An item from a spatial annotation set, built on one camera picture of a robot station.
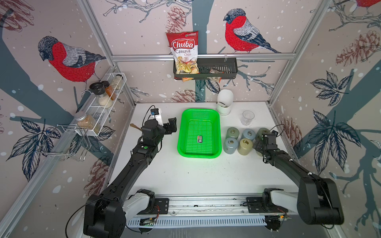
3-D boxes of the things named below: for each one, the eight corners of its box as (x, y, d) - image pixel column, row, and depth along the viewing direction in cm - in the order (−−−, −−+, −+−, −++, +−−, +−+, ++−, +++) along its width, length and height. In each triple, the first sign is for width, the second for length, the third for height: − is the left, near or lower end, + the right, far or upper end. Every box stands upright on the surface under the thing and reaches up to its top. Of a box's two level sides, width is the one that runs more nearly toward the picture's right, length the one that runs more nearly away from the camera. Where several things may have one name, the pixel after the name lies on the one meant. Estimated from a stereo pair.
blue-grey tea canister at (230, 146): (228, 156, 93) (231, 149, 86) (221, 148, 97) (223, 141, 90) (237, 150, 96) (240, 143, 89) (230, 142, 99) (232, 135, 92)
